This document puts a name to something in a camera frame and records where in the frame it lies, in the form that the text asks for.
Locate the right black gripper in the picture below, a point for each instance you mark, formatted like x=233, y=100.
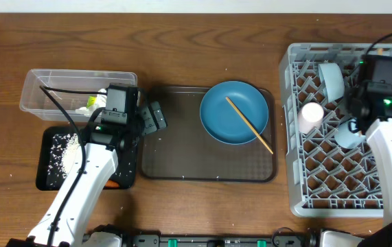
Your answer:
x=349, y=94

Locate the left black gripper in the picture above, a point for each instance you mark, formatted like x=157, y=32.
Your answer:
x=153, y=125

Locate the white napkin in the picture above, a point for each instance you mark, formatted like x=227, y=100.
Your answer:
x=101, y=99

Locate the green snack wrapper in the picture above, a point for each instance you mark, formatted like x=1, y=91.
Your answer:
x=91, y=101

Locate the light blue cup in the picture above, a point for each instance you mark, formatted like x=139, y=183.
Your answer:
x=348, y=136

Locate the light blue bowl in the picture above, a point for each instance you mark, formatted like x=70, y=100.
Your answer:
x=330, y=74

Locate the orange carrot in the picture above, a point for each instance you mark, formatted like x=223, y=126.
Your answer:
x=111, y=185

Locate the pink cup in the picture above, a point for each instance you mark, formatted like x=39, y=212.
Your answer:
x=309, y=117

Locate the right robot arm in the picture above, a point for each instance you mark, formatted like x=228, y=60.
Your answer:
x=379, y=139

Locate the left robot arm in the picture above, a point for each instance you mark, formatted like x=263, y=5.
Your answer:
x=105, y=148

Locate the grey dishwasher rack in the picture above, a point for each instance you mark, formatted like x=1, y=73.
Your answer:
x=324, y=179

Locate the spilled white rice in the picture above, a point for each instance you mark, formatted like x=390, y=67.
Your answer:
x=65, y=156

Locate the brown serving tray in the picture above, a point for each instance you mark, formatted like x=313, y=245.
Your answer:
x=185, y=151

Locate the black plastic tray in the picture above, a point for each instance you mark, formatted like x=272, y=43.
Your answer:
x=44, y=164

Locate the clear plastic bin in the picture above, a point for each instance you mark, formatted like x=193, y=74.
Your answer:
x=70, y=88

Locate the dark blue plate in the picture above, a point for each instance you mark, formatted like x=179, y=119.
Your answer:
x=219, y=118

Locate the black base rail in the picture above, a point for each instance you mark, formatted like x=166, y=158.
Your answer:
x=279, y=240

